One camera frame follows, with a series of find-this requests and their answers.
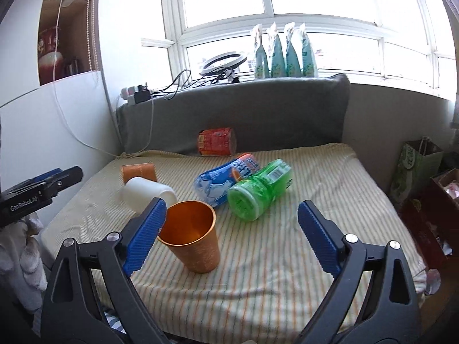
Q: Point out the striped bed sheet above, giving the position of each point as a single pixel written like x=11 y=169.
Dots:
x=269 y=279

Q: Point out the wooden shelf unit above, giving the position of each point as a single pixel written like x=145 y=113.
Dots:
x=77 y=36

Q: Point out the red snack canister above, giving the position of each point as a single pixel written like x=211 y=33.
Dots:
x=217 y=141

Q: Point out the white cup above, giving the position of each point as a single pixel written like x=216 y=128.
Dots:
x=143 y=191

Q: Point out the blue snack packet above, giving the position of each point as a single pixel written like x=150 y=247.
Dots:
x=215 y=184

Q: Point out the green plastic jar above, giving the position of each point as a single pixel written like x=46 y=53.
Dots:
x=258 y=190

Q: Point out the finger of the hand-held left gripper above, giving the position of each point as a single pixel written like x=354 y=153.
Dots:
x=64 y=178

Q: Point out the red patterned vase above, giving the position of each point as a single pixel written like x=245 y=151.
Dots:
x=50 y=64

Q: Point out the small orange cup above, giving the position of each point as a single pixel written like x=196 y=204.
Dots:
x=138 y=172

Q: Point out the red cardboard box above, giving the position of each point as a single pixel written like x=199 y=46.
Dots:
x=430 y=229

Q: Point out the grey padded headboard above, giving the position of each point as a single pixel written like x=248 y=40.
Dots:
x=269 y=114

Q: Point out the black power adapter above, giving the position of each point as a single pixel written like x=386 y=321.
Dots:
x=142 y=96

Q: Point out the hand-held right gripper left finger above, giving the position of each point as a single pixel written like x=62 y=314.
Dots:
x=143 y=238

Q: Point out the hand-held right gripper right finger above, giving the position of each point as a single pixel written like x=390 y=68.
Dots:
x=319 y=240

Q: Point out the white window frame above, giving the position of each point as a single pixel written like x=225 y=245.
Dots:
x=172 y=14

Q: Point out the green paper bag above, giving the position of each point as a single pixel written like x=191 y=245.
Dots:
x=412 y=172

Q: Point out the large orange metal cup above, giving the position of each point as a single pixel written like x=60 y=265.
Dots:
x=199 y=247

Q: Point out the white power strip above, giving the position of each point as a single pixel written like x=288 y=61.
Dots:
x=127 y=93

